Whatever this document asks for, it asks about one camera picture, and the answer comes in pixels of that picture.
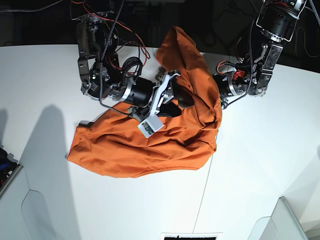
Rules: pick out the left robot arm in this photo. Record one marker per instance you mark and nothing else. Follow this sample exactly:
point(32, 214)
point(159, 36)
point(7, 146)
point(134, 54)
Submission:
point(275, 24)

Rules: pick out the orange t-shirt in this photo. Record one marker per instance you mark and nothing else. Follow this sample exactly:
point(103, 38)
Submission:
point(114, 146)

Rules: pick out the cluttered tray at left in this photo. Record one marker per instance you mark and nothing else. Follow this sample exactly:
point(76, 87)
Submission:
point(9, 169)

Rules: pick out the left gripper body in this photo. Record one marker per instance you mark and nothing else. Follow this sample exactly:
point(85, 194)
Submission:
point(233, 86)

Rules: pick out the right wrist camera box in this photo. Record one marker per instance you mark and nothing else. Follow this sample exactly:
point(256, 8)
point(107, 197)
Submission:
point(150, 125)

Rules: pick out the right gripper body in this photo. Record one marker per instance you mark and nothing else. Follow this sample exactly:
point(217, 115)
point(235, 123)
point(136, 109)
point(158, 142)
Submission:
point(143, 96)

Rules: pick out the left clear acrylic panel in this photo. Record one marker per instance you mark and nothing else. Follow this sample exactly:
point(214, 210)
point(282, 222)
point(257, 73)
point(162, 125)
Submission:
point(50, 218)

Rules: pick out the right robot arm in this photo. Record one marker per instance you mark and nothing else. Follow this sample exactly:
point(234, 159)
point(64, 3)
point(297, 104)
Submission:
point(98, 44)

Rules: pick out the right clear acrylic panel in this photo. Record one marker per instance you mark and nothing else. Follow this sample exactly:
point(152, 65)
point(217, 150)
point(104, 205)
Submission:
point(281, 225)

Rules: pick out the black white printed card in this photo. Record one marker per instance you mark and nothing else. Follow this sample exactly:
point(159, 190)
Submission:
point(191, 236)

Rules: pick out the clear acrylic panel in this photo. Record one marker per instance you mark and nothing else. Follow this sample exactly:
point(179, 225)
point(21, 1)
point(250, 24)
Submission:
point(50, 218)
point(281, 225)

